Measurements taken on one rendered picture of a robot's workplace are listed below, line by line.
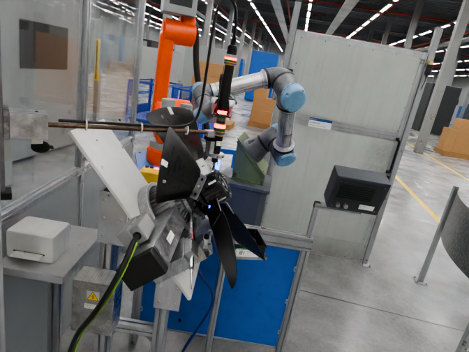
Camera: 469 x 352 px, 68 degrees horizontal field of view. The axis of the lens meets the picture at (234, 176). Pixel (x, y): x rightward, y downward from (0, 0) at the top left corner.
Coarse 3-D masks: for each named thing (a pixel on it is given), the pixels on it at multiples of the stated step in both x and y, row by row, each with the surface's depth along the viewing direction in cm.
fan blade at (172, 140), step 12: (168, 132) 100; (168, 144) 100; (180, 144) 105; (168, 156) 100; (180, 156) 105; (192, 156) 112; (168, 168) 100; (180, 168) 105; (192, 168) 112; (168, 180) 101; (180, 180) 107; (192, 180) 114; (156, 192) 95; (168, 192) 102; (180, 192) 109; (192, 192) 116
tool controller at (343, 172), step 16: (336, 176) 166; (352, 176) 166; (368, 176) 169; (384, 176) 171; (336, 192) 169; (352, 192) 168; (368, 192) 168; (384, 192) 167; (336, 208) 175; (352, 208) 173; (368, 208) 172
